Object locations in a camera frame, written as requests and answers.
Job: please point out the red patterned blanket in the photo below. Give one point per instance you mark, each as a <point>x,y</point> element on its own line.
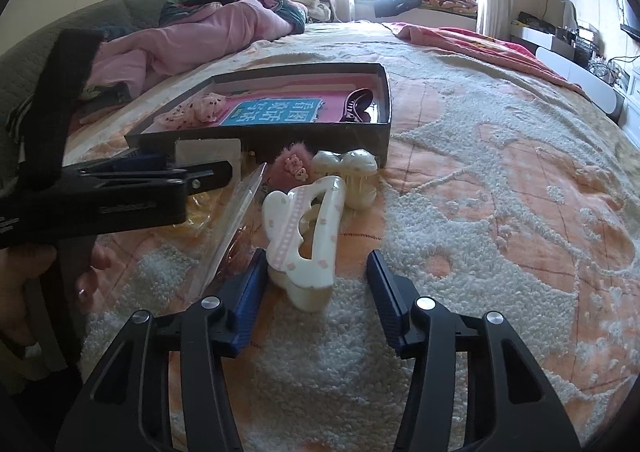
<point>465,45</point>

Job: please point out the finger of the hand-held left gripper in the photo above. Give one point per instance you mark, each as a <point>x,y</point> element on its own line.
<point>139,163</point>
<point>165,178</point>

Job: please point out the person's left hand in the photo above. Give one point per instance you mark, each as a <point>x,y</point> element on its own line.
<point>14,292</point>

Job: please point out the clear plastic bag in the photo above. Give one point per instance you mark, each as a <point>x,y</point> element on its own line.
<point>235,222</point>

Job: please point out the white earring card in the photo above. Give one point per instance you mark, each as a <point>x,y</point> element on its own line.
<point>210,151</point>

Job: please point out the pink fluffy hair clip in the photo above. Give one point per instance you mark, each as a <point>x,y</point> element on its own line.
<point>295,166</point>

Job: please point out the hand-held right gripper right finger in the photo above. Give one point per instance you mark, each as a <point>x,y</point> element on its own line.
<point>390,302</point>

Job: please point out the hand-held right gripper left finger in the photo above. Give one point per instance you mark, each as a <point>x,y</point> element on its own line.
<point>249,302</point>

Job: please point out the pink quilt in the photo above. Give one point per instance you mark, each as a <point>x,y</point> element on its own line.
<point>210,35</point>

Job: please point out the white twin-ball hair clip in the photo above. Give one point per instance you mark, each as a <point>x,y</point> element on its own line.
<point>357,167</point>

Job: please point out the black shallow cardboard box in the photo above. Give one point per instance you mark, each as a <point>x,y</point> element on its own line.
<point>310,137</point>

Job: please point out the white pink-dotted hair claw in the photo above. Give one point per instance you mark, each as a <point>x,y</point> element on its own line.
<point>310,252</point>

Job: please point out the colourful folded blanket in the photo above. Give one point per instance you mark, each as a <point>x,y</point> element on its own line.
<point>452,0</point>

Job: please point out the white cabinet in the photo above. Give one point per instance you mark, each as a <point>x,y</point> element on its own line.
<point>565,57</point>

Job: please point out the grey padded headboard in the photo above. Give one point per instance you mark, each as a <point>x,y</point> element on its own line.
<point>45,27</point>

